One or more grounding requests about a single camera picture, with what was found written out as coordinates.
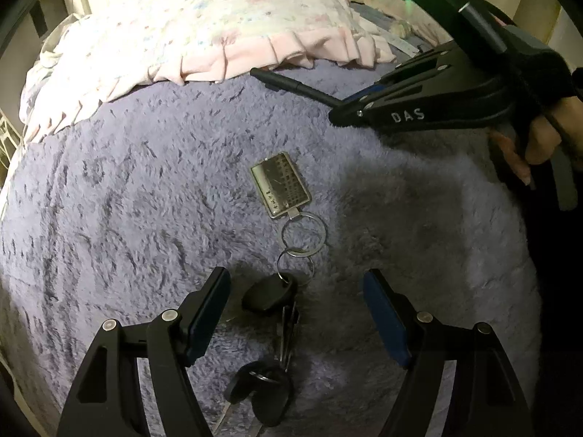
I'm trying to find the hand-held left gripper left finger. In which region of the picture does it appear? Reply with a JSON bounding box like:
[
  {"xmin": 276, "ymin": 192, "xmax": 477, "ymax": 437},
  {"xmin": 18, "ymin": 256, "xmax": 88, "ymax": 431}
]
[{"xmin": 57, "ymin": 266, "xmax": 231, "ymax": 437}]

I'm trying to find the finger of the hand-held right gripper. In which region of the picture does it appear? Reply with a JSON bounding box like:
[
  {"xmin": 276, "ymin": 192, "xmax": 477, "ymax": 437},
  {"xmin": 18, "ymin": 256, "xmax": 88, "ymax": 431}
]
[
  {"xmin": 346, "ymin": 41, "xmax": 465, "ymax": 103},
  {"xmin": 328, "ymin": 66, "xmax": 511, "ymax": 135}
]

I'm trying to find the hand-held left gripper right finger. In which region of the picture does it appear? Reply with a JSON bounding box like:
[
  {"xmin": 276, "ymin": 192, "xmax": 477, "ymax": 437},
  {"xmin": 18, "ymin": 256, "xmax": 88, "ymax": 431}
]
[{"xmin": 362, "ymin": 268, "xmax": 531, "ymax": 437}]

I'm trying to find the black pen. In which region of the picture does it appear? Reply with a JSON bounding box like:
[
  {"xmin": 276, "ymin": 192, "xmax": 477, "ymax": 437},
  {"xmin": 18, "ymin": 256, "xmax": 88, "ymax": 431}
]
[{"xmin": 250, "ymin": 67, "xmax": 360, "ymax": 107}]

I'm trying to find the key bunch with metal tag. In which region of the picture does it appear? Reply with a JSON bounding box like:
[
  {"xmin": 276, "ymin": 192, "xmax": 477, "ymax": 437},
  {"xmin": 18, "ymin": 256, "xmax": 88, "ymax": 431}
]
[{"xmin": 223, "ymin": 151, "xmax": 329, "ymax": 429}]

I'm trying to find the person's right hand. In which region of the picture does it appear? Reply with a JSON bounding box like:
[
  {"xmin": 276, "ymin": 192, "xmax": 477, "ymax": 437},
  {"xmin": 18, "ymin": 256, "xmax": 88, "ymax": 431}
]
[{"xmin": 489, "ymin": 95, "xmax": 583, "ymax": 187}]

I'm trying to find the purple fuzzy blanket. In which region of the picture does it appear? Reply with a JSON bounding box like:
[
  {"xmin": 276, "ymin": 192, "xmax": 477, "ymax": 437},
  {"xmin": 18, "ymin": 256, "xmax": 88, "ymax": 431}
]
[{"xmin": 0, "ymin": 61, "xmax": 547, "ymax": 437}]

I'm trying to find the floral quilt with pink ruffle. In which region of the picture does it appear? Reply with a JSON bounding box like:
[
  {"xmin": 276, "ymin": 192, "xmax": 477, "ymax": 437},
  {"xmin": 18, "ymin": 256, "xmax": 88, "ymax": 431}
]
[{"xmin": 20, "ymin": 0, "xmax": 397, "ymax": 142}]

